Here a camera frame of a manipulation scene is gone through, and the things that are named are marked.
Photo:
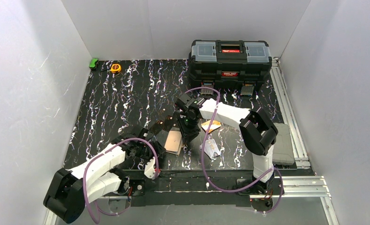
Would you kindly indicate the beige card holder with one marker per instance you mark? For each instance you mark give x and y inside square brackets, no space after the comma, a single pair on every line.
[174,144]

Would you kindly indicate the green plastic object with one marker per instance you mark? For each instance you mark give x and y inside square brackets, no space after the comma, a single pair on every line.
[93,63]

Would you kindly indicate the silver toolbox latch left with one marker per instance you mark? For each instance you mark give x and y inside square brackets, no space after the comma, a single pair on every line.
[207,88]

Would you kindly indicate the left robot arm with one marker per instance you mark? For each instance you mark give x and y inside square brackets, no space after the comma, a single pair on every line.
[72,190]

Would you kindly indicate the silver toolbox latch right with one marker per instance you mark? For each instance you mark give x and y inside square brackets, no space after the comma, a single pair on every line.
[247,89]

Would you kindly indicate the aluminium frame rail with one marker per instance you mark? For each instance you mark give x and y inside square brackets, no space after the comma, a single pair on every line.
[299,151]
[290,186]

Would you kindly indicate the grey pad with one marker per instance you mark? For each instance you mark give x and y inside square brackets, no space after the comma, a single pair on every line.
[283,148]

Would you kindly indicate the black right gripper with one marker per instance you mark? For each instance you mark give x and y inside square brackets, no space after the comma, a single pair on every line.
[189,131]

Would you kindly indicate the black plastic toolbox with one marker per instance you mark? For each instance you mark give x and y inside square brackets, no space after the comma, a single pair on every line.
[229,64]

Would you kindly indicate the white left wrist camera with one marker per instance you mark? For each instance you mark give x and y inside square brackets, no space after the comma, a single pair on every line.
[150,170]

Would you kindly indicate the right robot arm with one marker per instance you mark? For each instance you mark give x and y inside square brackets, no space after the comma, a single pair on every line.
[257,129]

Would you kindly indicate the yellow tape measure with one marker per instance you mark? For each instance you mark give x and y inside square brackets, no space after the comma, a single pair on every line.
[115,68]

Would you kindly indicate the aluminium frame rail front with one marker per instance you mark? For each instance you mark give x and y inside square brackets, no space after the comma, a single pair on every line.
[290,186]

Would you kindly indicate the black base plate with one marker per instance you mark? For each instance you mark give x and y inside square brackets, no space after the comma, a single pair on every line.
[189,187]

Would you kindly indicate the orange card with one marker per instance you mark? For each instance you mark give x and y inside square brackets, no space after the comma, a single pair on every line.
[210,126]

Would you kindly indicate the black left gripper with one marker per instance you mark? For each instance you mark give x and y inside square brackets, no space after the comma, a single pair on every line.
[153,136]

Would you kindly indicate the white card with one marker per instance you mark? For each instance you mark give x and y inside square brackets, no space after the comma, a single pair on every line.
[211,149]

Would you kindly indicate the aluminium frame rail right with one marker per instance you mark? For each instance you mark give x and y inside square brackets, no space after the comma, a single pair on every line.
[299,151]

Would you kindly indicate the silver toolbox latch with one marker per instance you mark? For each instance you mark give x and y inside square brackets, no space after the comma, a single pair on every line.
[207,88]
[247,89]

